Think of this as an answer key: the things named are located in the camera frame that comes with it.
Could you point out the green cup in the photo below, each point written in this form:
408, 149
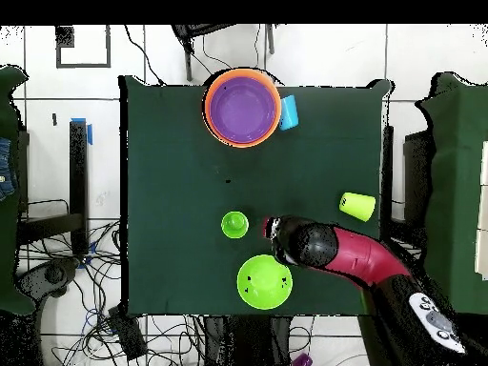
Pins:
235, 225

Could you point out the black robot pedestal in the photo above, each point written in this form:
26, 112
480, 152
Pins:
248, 339

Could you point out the yellow-green cup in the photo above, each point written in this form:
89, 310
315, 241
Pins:
357, 206

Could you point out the purple bowl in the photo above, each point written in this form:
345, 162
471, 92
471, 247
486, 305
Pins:
242, 108

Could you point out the black camera tripod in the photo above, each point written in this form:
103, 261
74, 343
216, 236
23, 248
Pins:
188, 57

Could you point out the white box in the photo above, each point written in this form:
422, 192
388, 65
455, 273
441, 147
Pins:
483, 209

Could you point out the green bowl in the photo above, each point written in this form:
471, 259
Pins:
259, 284

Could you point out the grey pedestal foot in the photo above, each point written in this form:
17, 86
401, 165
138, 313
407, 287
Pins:
55, 274

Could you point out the purple plastic item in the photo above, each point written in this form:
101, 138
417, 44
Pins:
303, 360

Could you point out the dark green table cloth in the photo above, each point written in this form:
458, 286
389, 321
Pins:
171, 274

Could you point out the blue cup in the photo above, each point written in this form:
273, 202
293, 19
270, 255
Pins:
289, 112

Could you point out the person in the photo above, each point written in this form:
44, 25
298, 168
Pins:
5, 171

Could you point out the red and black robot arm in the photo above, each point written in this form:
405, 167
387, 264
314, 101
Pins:
362, 255

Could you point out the orange bowl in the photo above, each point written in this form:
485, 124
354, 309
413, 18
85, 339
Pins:
207, 114

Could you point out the green cloth covered table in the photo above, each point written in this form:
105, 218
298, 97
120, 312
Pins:
457, 171
11, 248

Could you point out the black power adapter box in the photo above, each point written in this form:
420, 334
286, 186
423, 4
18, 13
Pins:
127, 335

